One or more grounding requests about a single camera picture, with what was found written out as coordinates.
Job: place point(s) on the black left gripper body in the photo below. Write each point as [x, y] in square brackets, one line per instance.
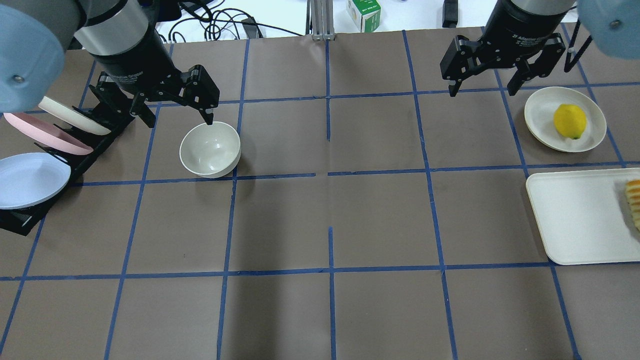
[134, 64]

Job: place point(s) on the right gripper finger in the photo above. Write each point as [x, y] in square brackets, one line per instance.
[550, 54]
[465, 58]

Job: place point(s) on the white plate in rack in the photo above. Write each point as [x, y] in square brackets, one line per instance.
[72, 116]

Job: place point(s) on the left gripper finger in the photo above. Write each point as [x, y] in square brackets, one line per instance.
[114, 106]
[193, 88]

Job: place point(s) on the grilled bread piece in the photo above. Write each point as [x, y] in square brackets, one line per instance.
[632, 195]

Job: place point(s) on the pink plate in rack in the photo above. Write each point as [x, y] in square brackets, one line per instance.
[47, 133]

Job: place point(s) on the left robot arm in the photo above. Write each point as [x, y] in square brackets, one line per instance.
[35, 35]

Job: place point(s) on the white rectangular tray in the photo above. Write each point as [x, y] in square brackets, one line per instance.
[583, 216]

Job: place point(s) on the green white carton box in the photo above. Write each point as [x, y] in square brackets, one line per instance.
[366, 14]

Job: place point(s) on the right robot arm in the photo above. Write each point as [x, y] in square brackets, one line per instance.
[613, 26]

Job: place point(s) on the aluminium frame post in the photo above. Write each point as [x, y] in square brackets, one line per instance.
[320, 20]

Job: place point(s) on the yellow lemon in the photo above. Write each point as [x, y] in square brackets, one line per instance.
[570, 121]

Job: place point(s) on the black dish rack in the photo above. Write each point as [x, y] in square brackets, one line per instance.
[22, 221]

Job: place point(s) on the white ceramic bowl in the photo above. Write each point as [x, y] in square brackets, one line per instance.
[211, 150]

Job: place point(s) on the light blue plate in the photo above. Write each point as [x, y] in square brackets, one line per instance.
[29, 179]

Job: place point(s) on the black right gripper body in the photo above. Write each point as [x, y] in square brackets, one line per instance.
[520, 29]

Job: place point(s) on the black power adapter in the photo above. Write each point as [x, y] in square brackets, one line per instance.
[450, 13]

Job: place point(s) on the cream round plate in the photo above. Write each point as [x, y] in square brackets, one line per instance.
[538, 112]

